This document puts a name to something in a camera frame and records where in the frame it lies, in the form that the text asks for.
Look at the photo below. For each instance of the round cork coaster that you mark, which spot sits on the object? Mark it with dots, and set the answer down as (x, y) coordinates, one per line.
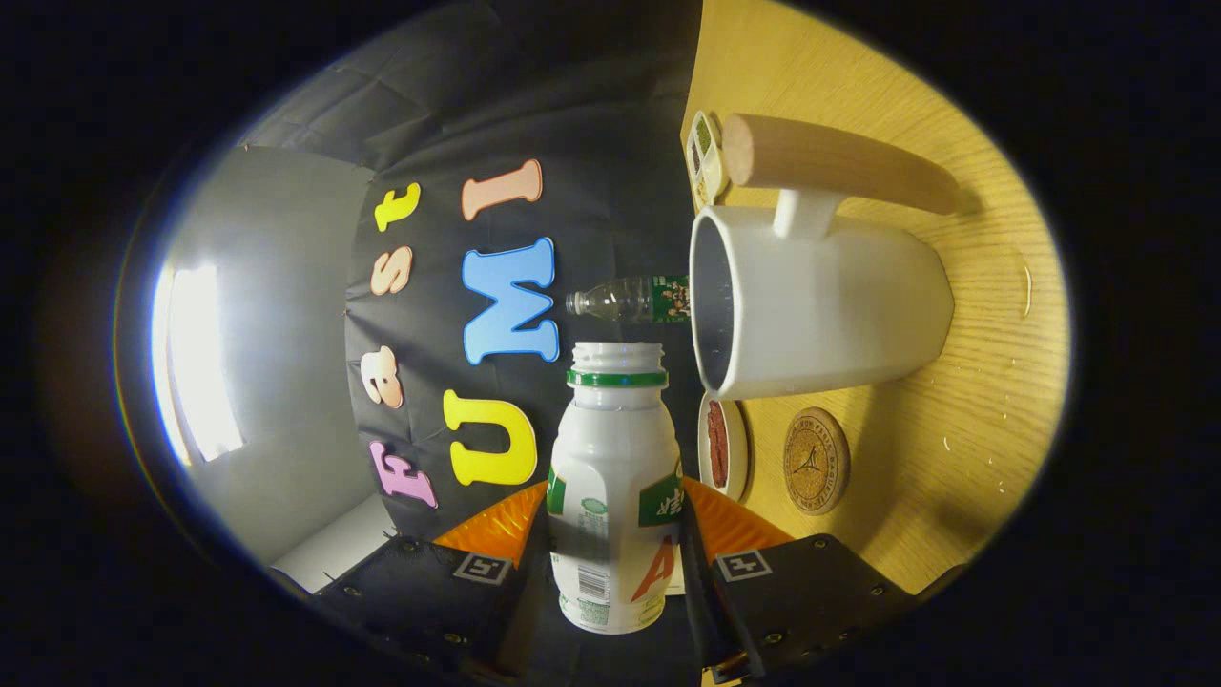
(817, 463)

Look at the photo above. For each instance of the ceiling light panel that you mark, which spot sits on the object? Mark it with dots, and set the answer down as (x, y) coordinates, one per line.
(196, 363)

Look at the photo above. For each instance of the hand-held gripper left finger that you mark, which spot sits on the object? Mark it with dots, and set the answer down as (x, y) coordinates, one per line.
(525, 611)

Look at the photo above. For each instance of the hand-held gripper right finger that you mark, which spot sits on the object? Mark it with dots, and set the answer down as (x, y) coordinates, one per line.
(701, 611)

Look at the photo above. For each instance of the round beige plate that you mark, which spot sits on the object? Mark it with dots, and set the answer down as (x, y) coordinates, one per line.
(740, 448)

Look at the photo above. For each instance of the white juice bottle green collar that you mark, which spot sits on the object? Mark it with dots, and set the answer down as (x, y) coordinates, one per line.
(610, 448)

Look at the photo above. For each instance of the white divided dish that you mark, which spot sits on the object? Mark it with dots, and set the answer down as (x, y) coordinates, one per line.
(714, 176)

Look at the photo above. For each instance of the red meat slices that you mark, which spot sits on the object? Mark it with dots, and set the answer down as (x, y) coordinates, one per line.
(717, 444)

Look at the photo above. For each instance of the clear plastic water bottle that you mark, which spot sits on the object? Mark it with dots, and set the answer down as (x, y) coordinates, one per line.
(620, 299)

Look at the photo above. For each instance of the wooden table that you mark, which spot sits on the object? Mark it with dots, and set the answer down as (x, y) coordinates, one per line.
(954, 429)

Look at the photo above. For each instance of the green beans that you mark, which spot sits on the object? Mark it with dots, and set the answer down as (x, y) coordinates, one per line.
(703, 135)

